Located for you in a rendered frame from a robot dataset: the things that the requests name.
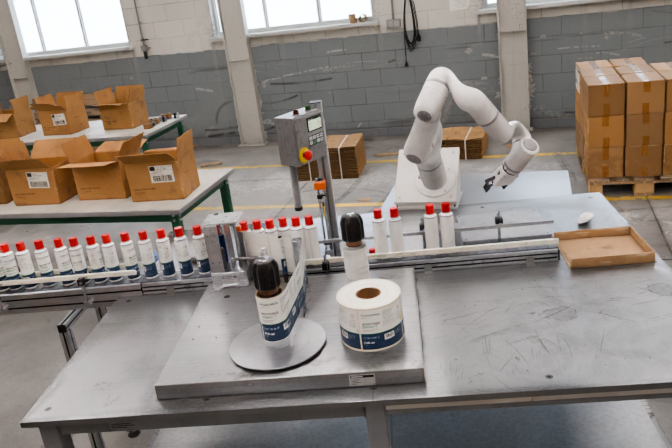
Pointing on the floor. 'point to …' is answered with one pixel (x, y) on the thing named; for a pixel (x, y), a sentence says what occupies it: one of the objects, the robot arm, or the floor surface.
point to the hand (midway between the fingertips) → (494, 186)
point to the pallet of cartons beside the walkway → (624, 123)
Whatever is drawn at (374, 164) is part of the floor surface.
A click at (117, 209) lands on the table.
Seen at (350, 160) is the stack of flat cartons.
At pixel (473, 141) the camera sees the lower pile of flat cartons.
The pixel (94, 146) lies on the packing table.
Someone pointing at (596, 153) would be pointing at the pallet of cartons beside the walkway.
